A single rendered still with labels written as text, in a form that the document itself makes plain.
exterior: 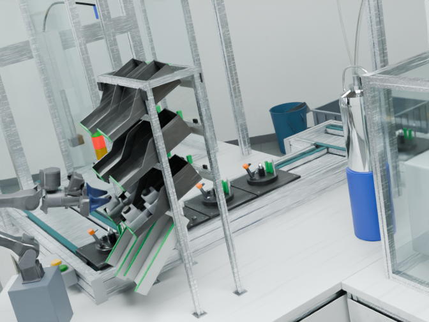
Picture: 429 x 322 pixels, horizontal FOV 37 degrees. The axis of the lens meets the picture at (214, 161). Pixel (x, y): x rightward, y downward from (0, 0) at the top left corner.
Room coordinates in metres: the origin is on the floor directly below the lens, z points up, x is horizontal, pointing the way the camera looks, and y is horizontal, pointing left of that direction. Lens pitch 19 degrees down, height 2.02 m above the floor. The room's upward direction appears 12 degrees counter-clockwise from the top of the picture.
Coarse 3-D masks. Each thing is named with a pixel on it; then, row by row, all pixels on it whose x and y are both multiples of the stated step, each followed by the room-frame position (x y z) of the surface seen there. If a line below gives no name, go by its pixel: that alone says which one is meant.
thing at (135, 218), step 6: (132, 204) 1.95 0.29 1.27; (126, 210) 1.91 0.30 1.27; (132, 210) 1.91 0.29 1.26; (138, 210) 1.92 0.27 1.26; (144, 210) 1.95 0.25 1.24; (126, 216) 1.90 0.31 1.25; (132, 216) 1.91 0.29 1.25; (138, 216) 1.92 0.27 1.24; (144, 216) 1.92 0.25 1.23; (126, 222) 1.93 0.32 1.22; (132, 222) 1.91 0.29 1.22; (138, 222) 1.91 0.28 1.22; (132, 228) 1.91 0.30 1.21
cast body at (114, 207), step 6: (108, 198) 2.05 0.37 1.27; (114, 198) 2.04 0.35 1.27; (120, 198) 2.09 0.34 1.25; (108, 204) 2.04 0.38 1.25; (114, 204) 2.04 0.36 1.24; (120, 204) 2.05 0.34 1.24; (126, 204) 2.07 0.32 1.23; (108, 210) 2.06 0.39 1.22; (114, 210) 2.05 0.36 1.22; (120, 210) 2.05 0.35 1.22; (114, 216) 2.05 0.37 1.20
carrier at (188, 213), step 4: (184, 208) 2.55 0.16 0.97; (188, 208) 2.54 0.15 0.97; (184, 212) 2.46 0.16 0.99; (188, 212) 2.50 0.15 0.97; (192, 212) 2.49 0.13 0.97; (196, 212) 2.49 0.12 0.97; (184, 216) 2.43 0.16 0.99; (188, 216) 2.46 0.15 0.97; (192, 216) 2.45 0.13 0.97; (196, 216) 2.45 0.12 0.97; (200, 216) 2.44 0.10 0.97; (204, 216) 2.43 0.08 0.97; (192, 220) 2.41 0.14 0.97; (196, 220) 2.40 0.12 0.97; (200, 220) 2.39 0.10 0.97; (204, 220) 2.40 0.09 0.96; (188, 224) 2.38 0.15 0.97; (192, 224) 2.37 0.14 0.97; (196, 224) 2.38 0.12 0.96; (188, 228) 2.36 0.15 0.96
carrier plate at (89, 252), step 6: (84, 246) 2.38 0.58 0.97; (90, 246) 2.37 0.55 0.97; (78, 252) 2.34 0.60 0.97; (84, 252) 2.32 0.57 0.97; (90, 252) 2.31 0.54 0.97; (96, 252) 2.30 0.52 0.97; (84, 258) 2.29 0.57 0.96; (90, 258) 2.26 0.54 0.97; (96, 258) 2.24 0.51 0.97; (102, 258) 2.23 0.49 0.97; (96, 264) 2.19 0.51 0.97; (102, 264) 2.18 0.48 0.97; (108, 264) 2.18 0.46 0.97
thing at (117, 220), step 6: (144, 174) 2.04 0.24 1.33; (150, 174) 2.05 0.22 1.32; (138, 180) 2.16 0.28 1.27; (144, 180) 2.04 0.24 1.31; (138, 186) 2.03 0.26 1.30; (144, 186) 2.04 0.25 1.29; (138, 192) 2.03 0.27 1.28; (126, 198) 2.13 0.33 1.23; (138, 198) 2.03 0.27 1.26; (138, 204) 2.03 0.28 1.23; (108, 216) 2.04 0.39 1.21; (120, 216) 2.00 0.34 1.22; (114, 222) 1.99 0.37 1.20; (120, 222) 2.00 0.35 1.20
